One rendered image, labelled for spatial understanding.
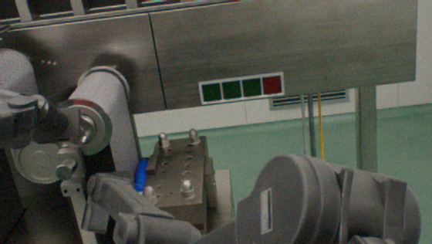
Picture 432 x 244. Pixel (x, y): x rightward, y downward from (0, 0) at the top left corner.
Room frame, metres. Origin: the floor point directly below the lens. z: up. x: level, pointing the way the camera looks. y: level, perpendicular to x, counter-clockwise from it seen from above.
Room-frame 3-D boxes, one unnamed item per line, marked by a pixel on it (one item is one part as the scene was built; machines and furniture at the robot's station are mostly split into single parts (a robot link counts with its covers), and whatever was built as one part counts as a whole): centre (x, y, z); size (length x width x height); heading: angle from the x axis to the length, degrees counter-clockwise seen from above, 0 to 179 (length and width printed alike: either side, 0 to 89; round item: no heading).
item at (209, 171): (1.31, 0.04, 0.96); 0.10 x 0.03 x 0.11; 177
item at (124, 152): (1.26, 0.25, 1.10); 0.23 x 0.01 x 0.18; 177
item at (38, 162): (1.28, 0.43, 1.17); 0.26 x 0.12 x 0.12; 177
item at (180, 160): (1.30, 0.13, 1.00); 0.40 x 0.16 x 0.06; 177
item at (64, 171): (1.07, 0.36, 1.18); 0.04 x 0.02 x 0.04; 87
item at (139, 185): (1.26, 0.23, 1.03); 0.21 x 0.04 x 0.03; 177
